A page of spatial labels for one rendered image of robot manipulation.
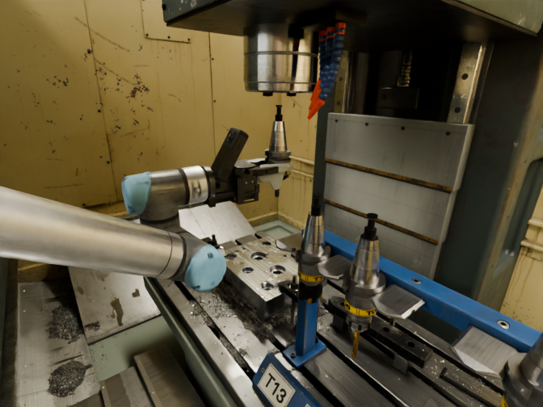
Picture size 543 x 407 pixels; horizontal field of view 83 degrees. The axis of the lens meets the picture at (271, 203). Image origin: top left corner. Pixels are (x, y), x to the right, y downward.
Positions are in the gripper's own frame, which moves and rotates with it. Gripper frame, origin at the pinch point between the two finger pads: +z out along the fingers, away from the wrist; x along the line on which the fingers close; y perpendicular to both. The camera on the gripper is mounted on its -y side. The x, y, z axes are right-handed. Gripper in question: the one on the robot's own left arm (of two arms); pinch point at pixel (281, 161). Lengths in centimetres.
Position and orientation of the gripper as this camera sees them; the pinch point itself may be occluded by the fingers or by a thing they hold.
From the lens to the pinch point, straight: 74.5
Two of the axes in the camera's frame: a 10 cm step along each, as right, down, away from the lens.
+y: 0.0, 9.4, 3.5
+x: 5.5, 3.0, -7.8
